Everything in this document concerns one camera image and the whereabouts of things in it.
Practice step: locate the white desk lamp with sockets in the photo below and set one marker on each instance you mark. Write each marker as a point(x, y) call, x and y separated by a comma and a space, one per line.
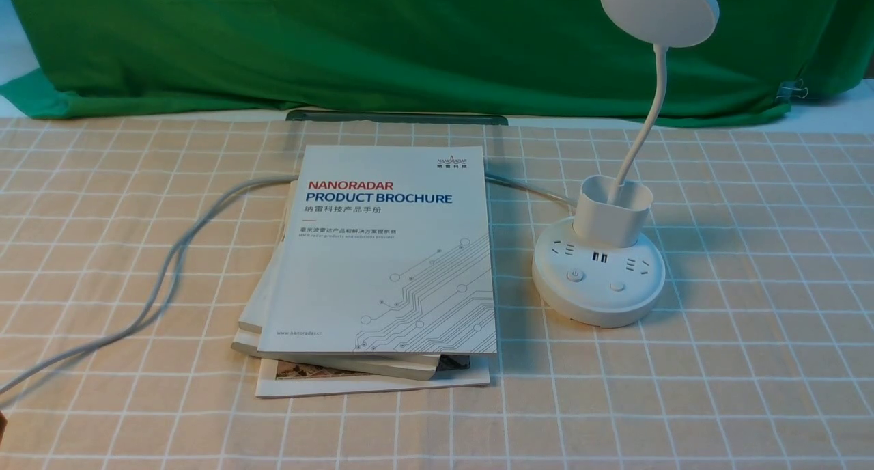
point(597, 267)

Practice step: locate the white Nanoradar product brochure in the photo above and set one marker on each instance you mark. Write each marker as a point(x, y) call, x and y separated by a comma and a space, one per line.
point(387, 251)

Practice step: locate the bottom white magazine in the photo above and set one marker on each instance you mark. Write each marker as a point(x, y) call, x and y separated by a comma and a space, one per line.
point(277, 379)

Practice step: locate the beige checked tablecloth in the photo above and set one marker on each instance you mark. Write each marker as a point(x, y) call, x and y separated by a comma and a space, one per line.
point(758, 356)

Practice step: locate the silver binder clip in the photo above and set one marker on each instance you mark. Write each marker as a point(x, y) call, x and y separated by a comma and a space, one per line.
point(792, 91)

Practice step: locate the green backdrop cloth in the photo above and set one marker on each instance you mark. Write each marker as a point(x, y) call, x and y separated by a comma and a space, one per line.
point(506, 57)

